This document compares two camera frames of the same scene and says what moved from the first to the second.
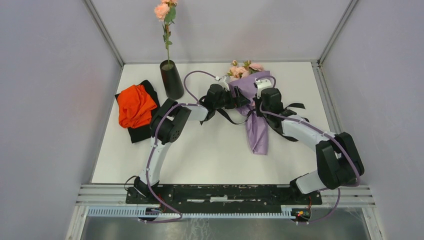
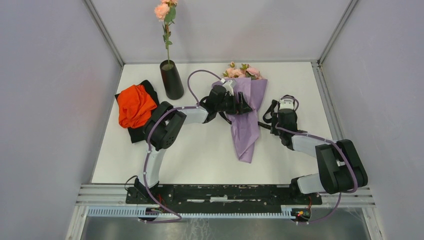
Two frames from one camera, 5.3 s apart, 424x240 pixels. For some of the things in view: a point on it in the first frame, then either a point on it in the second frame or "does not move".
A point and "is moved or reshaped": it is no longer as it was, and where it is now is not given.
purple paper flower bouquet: x=244 y=77 is moved or reshaped
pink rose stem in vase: x=165 y=11 does not move
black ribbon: x=221 y=110 -> x=268 y=109
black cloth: x=142 y=134 does not move
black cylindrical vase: x=172 y=79 does not move
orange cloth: x=135 y=105 does not move
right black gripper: x=258 y=111 -> x=274 y=118
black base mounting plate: x=225 y=197 does not move
